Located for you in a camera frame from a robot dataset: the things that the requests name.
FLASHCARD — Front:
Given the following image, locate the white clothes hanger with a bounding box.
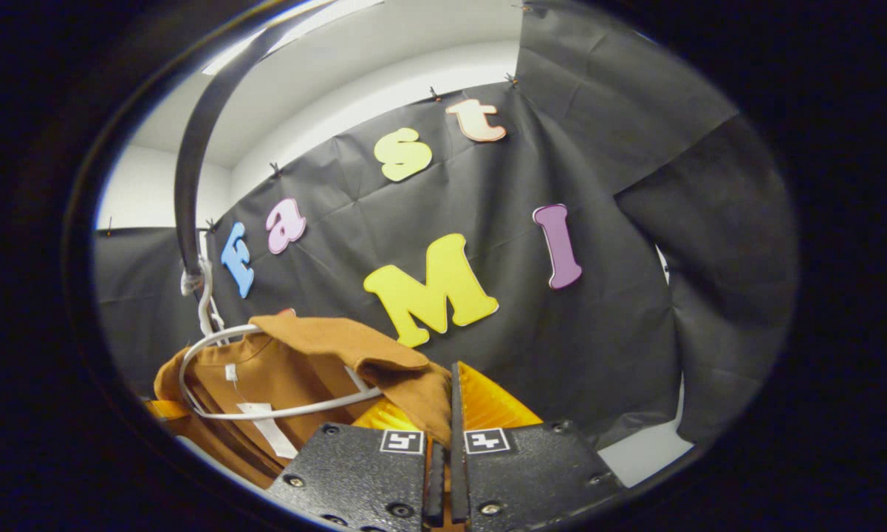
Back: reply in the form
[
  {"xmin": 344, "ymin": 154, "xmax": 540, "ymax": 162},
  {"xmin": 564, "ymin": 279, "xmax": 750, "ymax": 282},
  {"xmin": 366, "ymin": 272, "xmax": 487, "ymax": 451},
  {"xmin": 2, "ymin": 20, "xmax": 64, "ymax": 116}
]
[{"xmin": 178, "ymin": 255, "xmax": 385, "ymax": 423}]

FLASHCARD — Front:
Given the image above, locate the black backdrop cloth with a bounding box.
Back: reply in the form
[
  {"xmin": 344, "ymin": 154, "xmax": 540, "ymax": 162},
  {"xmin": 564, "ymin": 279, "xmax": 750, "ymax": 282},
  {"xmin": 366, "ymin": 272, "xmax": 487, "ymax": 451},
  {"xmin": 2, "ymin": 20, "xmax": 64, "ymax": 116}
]
[{"xmin": 92, "ymin": 0, "xmax": 798, "ymax": 451}]

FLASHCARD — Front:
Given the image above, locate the brown shirt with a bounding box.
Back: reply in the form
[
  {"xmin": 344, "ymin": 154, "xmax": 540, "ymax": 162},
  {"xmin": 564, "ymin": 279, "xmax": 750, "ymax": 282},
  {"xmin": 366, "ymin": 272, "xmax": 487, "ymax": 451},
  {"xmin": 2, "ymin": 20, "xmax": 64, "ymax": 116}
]
[{"xmin": 153, "ymin": 314, "xmax": 455, "ymax": 492}]

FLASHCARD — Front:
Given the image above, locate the black clothes rack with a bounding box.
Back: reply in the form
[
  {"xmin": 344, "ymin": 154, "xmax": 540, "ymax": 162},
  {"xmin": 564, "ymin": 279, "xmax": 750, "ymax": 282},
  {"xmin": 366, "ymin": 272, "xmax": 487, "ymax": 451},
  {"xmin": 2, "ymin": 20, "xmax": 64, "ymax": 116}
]
[{"xmin": 174, "ymin": 4, "xmax": 307, "ymax": 289}]

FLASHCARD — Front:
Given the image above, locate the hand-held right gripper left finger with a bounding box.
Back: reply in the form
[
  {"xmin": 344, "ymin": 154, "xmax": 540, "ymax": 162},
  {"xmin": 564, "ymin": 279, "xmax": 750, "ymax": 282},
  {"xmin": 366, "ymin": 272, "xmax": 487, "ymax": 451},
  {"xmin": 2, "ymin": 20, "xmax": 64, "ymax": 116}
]
[{"xmin": 264, "ymin": 399, "xmax": 445, "ymax": 531}]

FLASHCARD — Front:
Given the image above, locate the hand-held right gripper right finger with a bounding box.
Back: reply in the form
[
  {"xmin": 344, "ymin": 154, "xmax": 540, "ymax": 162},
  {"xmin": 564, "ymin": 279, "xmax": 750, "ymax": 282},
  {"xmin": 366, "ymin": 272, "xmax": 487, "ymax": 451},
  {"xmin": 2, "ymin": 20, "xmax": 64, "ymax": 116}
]
[{"xmin": 451, "ymin": 361, "xmax": 627, "ymax": 531}]

